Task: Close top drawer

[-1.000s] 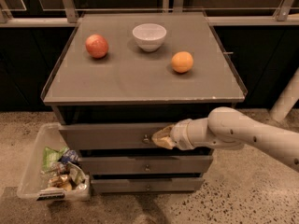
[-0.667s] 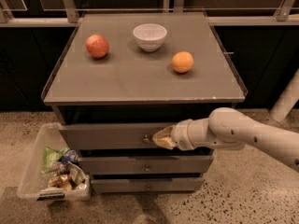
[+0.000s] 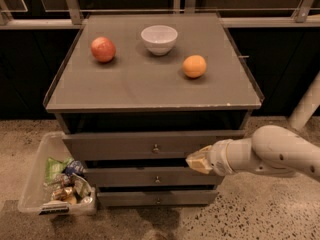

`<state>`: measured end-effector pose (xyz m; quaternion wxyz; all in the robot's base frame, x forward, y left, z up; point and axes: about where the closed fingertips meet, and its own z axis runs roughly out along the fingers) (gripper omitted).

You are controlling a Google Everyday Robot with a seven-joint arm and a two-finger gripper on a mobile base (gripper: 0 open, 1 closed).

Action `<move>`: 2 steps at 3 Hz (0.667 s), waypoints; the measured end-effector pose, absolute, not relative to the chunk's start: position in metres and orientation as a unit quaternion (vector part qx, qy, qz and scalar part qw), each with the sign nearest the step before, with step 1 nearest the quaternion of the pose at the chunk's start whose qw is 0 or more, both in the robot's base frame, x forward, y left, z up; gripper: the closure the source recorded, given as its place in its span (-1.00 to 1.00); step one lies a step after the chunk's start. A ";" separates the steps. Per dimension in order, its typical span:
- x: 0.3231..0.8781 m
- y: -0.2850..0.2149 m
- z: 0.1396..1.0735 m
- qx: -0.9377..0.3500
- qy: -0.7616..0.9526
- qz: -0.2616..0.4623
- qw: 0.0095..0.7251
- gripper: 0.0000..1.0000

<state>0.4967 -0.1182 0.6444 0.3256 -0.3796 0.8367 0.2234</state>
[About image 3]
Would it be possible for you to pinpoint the white ceramic bowl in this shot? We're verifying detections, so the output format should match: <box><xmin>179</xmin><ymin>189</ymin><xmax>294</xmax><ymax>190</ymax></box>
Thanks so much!
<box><xmin>140</xmin><ymin>25</ymin><xmax>178</xmax><ymax>56</ymax></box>

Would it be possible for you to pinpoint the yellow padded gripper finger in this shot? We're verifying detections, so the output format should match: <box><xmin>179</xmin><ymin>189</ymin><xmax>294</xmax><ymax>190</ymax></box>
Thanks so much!
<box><xmin>186</xmin><ymin>145</ymin><xmax>213</xmax><ymax>174</ymax></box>

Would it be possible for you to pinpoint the grey drawer cabinet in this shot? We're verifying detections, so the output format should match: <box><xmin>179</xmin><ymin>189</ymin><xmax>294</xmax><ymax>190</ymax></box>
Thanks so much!
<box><xmin>44</xmin><ymin>14</ymin><xmax>263</xmax><ymax>194</ymax></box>

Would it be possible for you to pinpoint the metal railing frame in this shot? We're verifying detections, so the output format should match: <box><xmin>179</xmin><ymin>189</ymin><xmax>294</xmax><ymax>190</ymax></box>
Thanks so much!
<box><xmin>0</xmin><ymin>0</ymin><xmax>320</xmax><ymax>29</ymax></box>

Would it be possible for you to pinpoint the brown snack packet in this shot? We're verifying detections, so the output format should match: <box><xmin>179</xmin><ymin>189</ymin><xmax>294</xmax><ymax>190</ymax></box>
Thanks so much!
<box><xmin>51</xmin><ymin>187</ymin><xmax>77</xmax><ymax>205</ymax></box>

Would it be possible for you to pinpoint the grey middle drawer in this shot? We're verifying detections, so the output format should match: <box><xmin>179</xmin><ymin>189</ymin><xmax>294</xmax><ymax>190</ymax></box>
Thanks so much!
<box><xmin>84</xmin><ymin>167</ymin><xmax>223</xmax><ymax>187</ymax></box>

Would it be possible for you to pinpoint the red apple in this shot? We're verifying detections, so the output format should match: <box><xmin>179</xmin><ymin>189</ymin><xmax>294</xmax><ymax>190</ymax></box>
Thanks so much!
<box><xmin>91</xmin><ymin>37</ymin><xmax>116</xmax><ymax>63</ymax></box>

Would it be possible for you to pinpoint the green snack bag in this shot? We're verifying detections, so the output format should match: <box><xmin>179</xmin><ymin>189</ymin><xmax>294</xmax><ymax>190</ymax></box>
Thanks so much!
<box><xmin>45</xmin><ymin>157</ymin><xmax>74</xmax><ymax>184</ymax></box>

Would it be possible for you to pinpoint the grey bottom drawer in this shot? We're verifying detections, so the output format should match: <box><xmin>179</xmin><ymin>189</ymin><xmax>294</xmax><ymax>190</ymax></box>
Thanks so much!
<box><xmin>97</xmin><ymin>190</ymin><xmax>218</xmax><ymax>207</ymax></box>

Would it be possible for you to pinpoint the orange fruit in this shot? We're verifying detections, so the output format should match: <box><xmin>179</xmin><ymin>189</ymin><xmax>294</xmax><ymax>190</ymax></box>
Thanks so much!
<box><xmin>182</xmin><ymin>55</ymin><xmax>207</xmax><ymax>78</ymax></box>

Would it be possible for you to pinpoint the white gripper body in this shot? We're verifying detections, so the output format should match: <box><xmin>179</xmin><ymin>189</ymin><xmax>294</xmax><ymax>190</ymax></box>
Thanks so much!
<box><xmin>208</xmin><ymin>139</ymin><xmax>234</xmax><ymax>176</ymax></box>

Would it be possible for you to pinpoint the grey top drawer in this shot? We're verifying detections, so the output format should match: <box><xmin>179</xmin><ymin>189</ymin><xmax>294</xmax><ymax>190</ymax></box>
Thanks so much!
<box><xmin>63</xmin><ymin>130</ymin><xmax>244</xmax><ymax>161</ymax></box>

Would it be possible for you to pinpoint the clear plastic bin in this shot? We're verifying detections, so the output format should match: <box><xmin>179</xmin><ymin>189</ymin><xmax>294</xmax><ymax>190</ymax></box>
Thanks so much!
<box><xmin>18</xmin><ymin>132</ymin><xmax>96</xmax><ymax>216</ymax></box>

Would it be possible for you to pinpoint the grey drawer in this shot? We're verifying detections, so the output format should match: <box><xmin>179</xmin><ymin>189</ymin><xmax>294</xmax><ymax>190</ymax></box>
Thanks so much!
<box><xmin>63</xmin><ymin>130</ymin><xmax>244</xmax><ymax>161</ymax></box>
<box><xmin>84</xmin><ymin>167</ymin><xmax>223</xmax><ymax>187</ymax></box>
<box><xmin>97</xmin><ymin>190</ymin><xmax>218</xmax><ymax>207</ymax></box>

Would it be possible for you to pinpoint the blue snack bag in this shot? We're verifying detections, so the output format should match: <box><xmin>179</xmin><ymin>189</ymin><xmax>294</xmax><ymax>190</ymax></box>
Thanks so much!
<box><xmin>64</xmin><ymin>160</ymin><xmax>84</xmax><ymax>176</ymax></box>

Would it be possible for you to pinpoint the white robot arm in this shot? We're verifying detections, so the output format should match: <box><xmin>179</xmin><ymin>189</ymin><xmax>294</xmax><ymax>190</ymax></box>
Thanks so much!
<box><xmin>186</xmin><ymin>125</ymin><xmax>320</xmax><ymax>182</ymax></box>

